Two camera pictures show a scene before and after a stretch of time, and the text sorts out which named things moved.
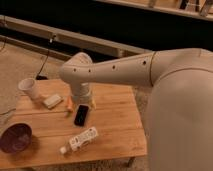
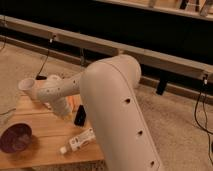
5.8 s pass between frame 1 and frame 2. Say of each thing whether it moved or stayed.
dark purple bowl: stayed
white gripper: moved
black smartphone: stayed
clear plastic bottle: stayed
